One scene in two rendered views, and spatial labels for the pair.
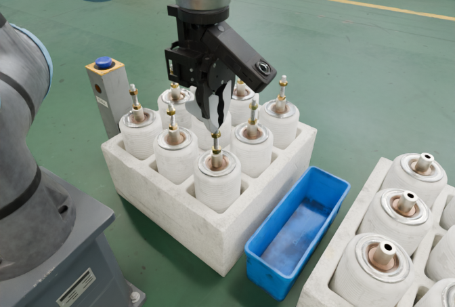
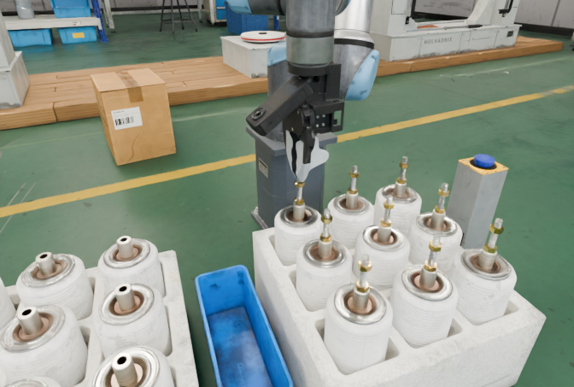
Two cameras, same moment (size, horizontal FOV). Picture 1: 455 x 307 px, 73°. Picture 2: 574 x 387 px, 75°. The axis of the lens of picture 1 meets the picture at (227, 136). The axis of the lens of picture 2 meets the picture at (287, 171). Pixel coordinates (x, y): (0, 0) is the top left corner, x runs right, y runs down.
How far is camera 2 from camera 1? 89 cm
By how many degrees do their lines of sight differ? 93
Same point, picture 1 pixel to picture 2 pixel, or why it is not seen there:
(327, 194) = not seen: outside the picture
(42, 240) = not seen: hidden behind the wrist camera
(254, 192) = (271, 264)
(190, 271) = not seen: hidden behind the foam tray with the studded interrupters
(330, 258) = (171, 275)
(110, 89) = (458, 181)
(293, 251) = (233, 356)
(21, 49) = (339, 59)
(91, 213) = (280, 145)
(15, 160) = (277, 85)
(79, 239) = (266, 141)
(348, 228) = (174, 305)
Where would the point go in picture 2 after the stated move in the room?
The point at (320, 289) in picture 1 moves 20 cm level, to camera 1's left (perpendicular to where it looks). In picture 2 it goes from (163, 256) to (227, 208)
